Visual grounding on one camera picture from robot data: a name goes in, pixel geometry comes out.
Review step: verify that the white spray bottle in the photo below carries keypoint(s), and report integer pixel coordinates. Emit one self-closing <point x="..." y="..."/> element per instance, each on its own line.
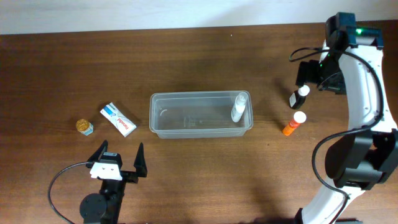
<point x="239" y="107"/>

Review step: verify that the white Panadol box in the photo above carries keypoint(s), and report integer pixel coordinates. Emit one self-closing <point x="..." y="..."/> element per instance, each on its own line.
<point x="124" y="125"/>

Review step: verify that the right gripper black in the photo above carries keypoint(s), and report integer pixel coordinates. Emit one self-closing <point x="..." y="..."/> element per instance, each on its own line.
<point x="304" y="73"/>

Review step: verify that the dark bottle white cap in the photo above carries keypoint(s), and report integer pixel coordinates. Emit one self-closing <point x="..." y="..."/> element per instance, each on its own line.
<point x="298" y="97"/>

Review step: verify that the small gold-lid jar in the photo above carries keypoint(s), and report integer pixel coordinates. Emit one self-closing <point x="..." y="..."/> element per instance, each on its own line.
<point x="84" y="127"/>

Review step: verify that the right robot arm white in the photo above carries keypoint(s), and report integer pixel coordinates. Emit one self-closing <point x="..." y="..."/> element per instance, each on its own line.
<point x="365" y="154"/>

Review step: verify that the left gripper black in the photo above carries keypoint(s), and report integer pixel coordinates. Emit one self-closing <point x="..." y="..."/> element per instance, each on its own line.
<point x="126" y="175"/>

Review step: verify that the clear plastic container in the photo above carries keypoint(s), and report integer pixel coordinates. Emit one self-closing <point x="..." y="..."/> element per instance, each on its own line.
<point x="200" y="114"/>

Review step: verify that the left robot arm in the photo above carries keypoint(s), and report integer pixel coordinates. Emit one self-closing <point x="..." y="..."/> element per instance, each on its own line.
<point x="105" y="206"/>

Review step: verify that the orange tube white cap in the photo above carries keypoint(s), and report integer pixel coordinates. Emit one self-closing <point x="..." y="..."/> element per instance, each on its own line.
<point x="298" y="118"/>

